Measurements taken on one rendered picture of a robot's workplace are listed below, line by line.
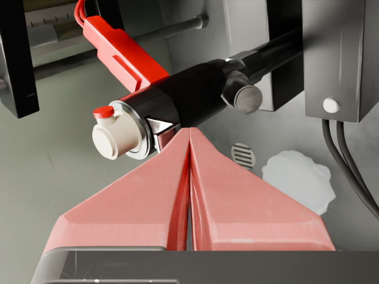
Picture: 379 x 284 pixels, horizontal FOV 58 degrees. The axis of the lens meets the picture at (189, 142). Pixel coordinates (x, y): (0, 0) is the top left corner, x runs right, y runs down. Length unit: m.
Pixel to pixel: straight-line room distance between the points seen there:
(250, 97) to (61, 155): 0.34
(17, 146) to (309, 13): 0.33
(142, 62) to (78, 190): 0.33
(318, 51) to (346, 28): 0.02
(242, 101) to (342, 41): 0.10
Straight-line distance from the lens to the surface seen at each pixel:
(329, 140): 0.26
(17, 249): 0.48
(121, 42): 0.18
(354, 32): 0.23
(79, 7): 0.21
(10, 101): 0.34
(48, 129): 0.45
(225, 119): 0.51
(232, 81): 0.17
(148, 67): 0.17
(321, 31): 0.24
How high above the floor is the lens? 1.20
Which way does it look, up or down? 38 degrees down
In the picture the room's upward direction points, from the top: 123 degrees counter-clockwise
